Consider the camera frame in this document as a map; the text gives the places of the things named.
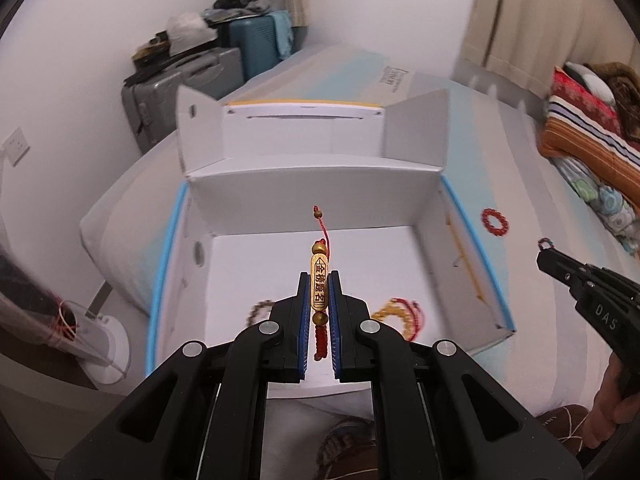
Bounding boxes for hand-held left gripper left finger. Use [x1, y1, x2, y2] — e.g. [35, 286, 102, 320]
[55, 271, 308, 480]

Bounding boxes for brown fuzzy blanket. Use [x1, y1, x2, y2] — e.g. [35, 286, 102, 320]
[587, 61, 640, 141]

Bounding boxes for white wall socket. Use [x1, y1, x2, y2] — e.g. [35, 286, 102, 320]
[0, 127, 31, 168]

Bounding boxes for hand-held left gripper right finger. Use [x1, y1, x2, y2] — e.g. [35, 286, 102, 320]
[333, 271, 583, 480]

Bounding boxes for teal suitcase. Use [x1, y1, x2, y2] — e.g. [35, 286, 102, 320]
[220, 10, 296, 83]

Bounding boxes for yellow bead bracelet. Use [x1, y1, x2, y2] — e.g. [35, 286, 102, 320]
[371, 299, 418, 343]

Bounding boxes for white standing appliance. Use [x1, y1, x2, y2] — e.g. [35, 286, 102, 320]
[0, 245, 132, 386]

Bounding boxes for grey pillow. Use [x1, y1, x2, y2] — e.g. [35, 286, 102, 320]
[562, 61, 617, 106]

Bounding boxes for red cord bracelet gold bar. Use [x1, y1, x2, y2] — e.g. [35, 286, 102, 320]
[390, 297, 426, 343]
[309, 205, 333, 363]

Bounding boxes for floral quilt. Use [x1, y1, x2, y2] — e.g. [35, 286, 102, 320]
[550, 155, 640, 256]

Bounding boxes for person's right hand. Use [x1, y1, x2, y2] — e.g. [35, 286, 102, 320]
[582, 355, 640, 451]

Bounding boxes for wooden bead bracelet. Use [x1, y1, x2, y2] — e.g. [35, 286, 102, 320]
[245, 300, 275, 331]

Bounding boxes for dark bag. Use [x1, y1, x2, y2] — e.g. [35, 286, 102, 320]
[204, 0, 273, 23]

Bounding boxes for grey suitcase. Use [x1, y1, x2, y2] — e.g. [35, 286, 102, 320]
[121, 47, 246, 156]

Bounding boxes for striped folded blankets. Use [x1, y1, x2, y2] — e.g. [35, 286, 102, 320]
[537, 65, 640, 171]

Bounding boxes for white plastic bag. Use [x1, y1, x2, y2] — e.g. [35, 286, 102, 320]
[165, 11, 218, 43]

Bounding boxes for red bead bracelet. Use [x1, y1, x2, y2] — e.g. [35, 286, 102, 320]
[481, 208, 512, 237]

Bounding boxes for white cardboard box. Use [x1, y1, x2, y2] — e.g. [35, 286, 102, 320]
[145, 85, 517, 401]

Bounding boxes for brown stitched slipper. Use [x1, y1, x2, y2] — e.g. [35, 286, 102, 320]
[315, 417, 378, 480]
[537, 405, 601, 456]

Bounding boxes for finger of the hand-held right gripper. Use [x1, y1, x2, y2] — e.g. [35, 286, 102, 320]
[547, 249, 608, 286]
[536, 252, 583, 306]

